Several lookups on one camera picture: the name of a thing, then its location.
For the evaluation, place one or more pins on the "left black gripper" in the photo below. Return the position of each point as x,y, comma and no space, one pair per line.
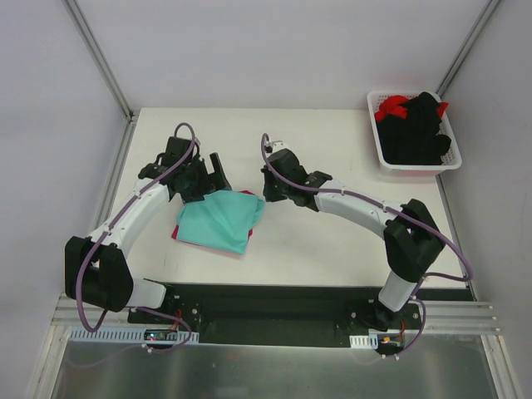
204,183

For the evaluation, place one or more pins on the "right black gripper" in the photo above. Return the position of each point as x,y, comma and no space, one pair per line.
269,188

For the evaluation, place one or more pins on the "teal t shirt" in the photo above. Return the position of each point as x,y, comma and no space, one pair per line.
220,220

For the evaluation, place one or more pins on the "pink t shirt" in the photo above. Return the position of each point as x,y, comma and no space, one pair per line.
249,234

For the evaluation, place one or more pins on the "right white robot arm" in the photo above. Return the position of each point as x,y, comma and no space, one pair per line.
411,238

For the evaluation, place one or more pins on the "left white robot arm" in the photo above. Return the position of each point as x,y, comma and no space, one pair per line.
96,269

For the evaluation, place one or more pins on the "red t shirt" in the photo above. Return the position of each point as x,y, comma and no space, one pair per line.
422,107

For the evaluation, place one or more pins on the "black t shirt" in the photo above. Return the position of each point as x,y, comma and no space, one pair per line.
412,142

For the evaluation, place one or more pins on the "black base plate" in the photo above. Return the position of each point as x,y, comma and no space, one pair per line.
279,315

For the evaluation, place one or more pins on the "left grey cable duct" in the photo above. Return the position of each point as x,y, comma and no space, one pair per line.
134,336

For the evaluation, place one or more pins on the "grey cable duct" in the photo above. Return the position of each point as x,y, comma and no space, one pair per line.
364,341
134,336

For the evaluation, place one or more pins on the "right grey cable duct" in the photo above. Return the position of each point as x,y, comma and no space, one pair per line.
364,341

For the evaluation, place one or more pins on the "left aluminium frame post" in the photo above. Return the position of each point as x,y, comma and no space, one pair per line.
97,55

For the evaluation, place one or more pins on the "aluminium frame post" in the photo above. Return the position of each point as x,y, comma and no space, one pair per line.
97,55
472,38

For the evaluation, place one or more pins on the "aluminium front rail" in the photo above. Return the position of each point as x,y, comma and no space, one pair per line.
461,318

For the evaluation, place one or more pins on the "right aluminium frame post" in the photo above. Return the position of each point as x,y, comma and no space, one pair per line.
472,38

